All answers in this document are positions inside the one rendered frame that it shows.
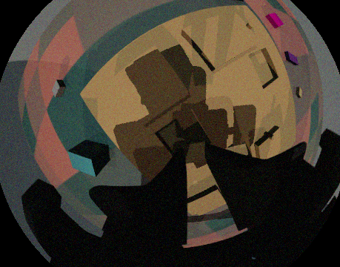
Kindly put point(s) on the magenta rectangular block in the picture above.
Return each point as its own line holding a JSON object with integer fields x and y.
{"x": 274, "y": 20}

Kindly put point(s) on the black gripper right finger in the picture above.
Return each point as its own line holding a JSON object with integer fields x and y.
{"x": 246, "y": 181}

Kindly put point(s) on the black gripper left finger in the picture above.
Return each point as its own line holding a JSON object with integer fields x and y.
{"x": 165, "y": 197}

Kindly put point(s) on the purple flat bar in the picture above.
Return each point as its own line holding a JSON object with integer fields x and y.
{"x": 291, "y": 58}

